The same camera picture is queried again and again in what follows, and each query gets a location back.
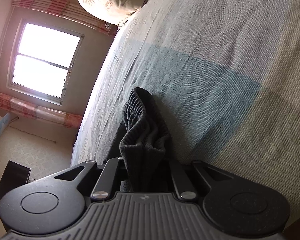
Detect dark grey trousers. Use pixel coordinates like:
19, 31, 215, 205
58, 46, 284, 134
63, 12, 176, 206
104, 87, 173, 193

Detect pastel patchwork bed sheet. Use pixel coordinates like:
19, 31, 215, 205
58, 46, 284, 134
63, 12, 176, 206
71, 0, 300, 223

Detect pink checked right curtain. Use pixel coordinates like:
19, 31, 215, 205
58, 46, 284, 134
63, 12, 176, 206
12, 0, 117, 36

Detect black wall television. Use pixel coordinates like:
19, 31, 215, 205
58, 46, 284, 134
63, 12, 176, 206
0, 160, 31, 200

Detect window with white frame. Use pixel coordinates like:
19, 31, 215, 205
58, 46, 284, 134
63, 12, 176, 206
7, 18, 84, 106

